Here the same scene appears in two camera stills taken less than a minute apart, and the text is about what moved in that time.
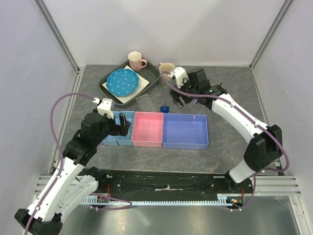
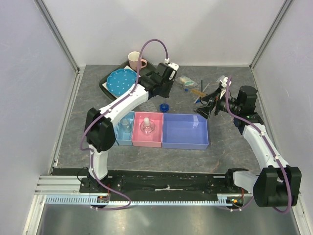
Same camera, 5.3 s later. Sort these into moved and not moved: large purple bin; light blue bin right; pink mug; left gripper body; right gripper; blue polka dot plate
Moved: left gripper body; right gripper
Not moved: light blue bin right; large purple bin; pink mug; blue polka dot plate
